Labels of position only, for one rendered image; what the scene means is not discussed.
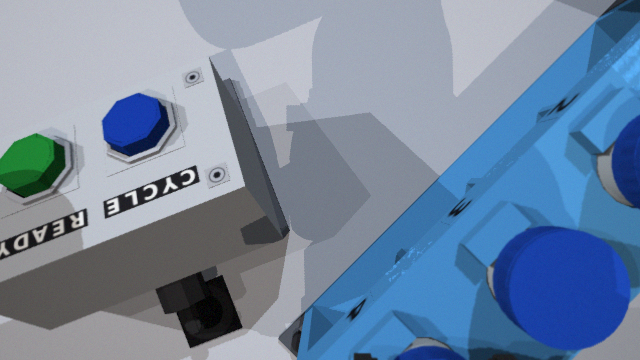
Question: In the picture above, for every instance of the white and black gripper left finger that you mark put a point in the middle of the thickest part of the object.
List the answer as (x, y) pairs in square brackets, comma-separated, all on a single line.
[(363, 356)]

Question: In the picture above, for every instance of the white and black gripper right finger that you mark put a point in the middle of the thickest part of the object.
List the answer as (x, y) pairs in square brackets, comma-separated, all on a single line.
[(503, 357)]

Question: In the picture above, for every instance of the grey two-button control box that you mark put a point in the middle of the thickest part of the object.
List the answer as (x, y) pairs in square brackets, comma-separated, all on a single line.
[(139, 190)]

